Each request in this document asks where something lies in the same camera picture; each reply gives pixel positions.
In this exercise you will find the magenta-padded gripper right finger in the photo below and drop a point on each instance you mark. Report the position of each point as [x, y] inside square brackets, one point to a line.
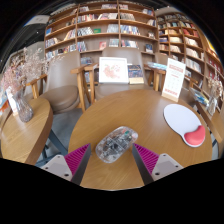
[146, 159]

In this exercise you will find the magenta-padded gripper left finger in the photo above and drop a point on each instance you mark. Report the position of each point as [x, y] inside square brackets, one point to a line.
[76, 158]

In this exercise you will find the transparent computer mouse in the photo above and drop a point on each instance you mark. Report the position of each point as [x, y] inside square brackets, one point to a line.
[116, 145]

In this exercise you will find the white mouse pad, red rest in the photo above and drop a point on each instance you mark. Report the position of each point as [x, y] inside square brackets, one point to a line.
[180, 120]

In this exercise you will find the round wooden side table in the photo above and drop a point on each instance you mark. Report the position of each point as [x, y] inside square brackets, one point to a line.
[23, 136]
[216, 123]

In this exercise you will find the beige wooden-armed armchair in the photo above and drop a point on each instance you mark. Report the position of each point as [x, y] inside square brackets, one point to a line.
[61, 95]
[116, 90]
[156, 78]

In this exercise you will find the glass vase with dried flowers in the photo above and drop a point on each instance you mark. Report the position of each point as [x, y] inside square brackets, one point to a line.
[24, 111]
[212, 106]

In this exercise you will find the stack of colourful books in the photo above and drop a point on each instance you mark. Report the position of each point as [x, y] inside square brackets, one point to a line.
[199, 96]

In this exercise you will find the white and red table sign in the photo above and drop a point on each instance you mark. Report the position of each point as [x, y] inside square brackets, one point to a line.
[173, 80]

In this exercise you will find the small white sign stand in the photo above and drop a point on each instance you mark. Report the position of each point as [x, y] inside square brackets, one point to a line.
[11, 101]

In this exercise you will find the dark cover book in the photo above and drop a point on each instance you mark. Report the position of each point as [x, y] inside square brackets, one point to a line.
[135, 73]

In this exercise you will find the white framed red picture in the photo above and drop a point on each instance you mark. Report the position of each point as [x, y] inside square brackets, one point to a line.
[113, 70]

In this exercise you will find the curved wooden bookshelf unit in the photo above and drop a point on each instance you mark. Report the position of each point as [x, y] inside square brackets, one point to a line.
[186, 40]

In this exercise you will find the wide wooden bookshelf unit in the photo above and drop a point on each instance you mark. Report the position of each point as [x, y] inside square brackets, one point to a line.
[100, 31]

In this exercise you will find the white hanging ceiling panel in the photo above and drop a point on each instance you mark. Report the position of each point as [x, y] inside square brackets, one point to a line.
[36, 20]

